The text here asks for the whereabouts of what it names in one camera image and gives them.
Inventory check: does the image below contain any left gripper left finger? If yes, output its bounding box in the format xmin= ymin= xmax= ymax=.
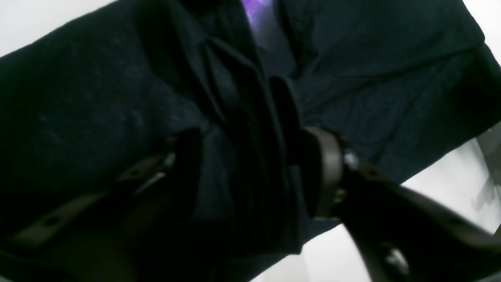
xmin=8 ymin=128 xmax=202 ymax=251

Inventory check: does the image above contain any black T-shirt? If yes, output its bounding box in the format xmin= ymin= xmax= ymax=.
xmin=1 ymin=0 xmax=500 ymax=282

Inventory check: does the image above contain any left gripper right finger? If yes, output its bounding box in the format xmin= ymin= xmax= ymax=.
xmin=299 ymin=127 xmax=501 ymax=282

